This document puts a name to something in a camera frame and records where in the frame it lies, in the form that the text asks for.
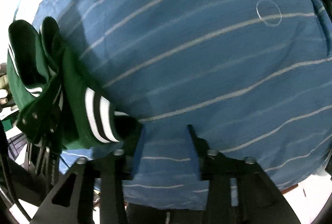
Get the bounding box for green varsity jacket cream sleeves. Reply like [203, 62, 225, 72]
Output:
[6, 16, 142, 152]

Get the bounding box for blue striped bed sheet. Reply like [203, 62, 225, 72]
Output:
[33, 0, 331, 210]

